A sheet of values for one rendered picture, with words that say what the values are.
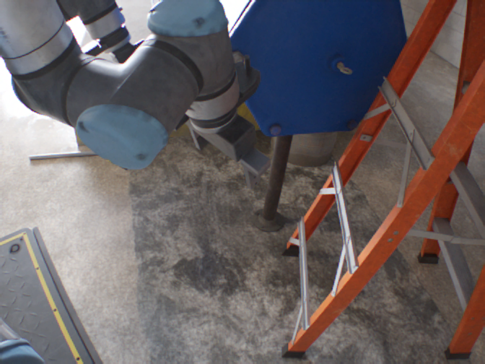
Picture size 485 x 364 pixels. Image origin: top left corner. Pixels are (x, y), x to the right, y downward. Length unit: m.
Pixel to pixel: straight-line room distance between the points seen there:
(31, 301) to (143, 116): 0.81
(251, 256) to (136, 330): 0.55
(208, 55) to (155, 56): 0.06
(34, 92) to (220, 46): 0.22
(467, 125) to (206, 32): 0.52
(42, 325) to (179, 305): 0.54
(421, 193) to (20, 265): 1.08
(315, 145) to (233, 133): 1.38
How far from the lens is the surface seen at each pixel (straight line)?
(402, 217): 0.81
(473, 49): 1.10
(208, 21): 0.40
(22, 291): 1.10
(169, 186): 1.76
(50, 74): 0.43
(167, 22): 0.40
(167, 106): 0.37
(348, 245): 0.97
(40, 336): 1.01
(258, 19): 0.91
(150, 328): 1.31
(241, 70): 0.57
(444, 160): 0.75
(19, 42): 0.41
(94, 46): 0.84
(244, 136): 0.54
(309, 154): 1.93
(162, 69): 0.37
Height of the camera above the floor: 1.17
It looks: 41 degrees down
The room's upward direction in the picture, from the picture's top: 7 degrees clockwise
